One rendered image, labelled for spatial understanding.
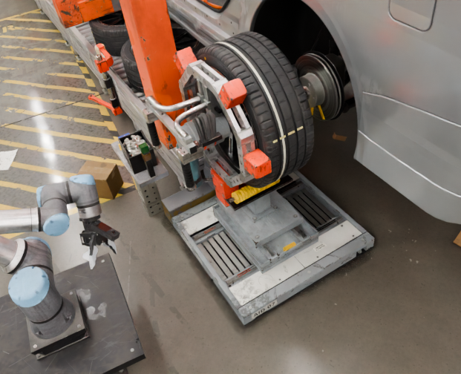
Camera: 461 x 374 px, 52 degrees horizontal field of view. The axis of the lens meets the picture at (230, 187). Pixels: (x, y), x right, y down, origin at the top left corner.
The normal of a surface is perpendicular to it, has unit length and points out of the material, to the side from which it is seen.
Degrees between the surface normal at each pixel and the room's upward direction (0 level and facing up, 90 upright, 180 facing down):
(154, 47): 90
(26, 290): 4
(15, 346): 0
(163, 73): 90
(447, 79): 90
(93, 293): 0
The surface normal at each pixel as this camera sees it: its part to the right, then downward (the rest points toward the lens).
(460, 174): -0.71, 0.57
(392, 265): -0.11, -0.71
